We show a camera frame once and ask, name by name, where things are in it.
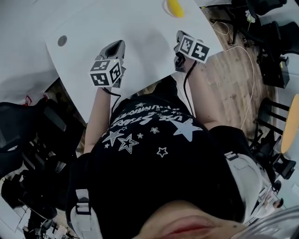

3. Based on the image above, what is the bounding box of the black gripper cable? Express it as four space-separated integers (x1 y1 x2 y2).
183 60 199 117
102 85 122 119

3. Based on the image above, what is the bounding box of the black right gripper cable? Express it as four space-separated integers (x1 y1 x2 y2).
183 60 199 117

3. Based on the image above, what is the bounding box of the person's black star-print shirt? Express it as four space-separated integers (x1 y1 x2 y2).
66 76 256 235

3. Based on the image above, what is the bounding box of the small white flower sprig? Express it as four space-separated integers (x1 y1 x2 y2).
244 9 257 31

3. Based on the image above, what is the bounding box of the yellow chair seat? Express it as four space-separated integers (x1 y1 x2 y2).
280 93 299 155

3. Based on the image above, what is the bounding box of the white floor cable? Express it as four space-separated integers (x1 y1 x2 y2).
210 20 256 131

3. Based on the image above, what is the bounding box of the white round plate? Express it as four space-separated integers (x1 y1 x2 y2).
162 0 185 19

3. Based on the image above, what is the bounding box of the white harness strap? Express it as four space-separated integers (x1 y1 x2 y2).
70 188 103 239
224 151 264 219

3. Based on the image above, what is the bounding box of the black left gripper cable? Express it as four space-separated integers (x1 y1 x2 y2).
102 85 122 119

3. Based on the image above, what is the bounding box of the person's chin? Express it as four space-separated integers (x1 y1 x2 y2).
137 200 249 239

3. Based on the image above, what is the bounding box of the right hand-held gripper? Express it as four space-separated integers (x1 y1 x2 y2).
173 30 211 73

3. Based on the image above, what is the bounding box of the black office chair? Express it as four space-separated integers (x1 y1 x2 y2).
0 93 87 220
224 0 288 47
256 20 299 70

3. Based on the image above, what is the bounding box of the person's right forearm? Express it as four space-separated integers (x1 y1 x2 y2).
184 60 225 132

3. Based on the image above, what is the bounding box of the red printed white bag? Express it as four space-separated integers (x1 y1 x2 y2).
22 94 34 106

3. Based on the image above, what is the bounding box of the black box device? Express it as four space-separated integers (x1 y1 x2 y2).
260 56 291 90

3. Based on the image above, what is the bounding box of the yellow corn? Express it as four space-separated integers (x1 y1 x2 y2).
167 0 185 19

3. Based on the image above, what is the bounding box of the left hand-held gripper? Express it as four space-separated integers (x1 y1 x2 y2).
89 39 127 89

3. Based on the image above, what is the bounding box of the person's left forearm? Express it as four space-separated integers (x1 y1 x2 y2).
83 86 113 154

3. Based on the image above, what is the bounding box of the white table top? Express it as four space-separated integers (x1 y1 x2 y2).
45 0 225 124

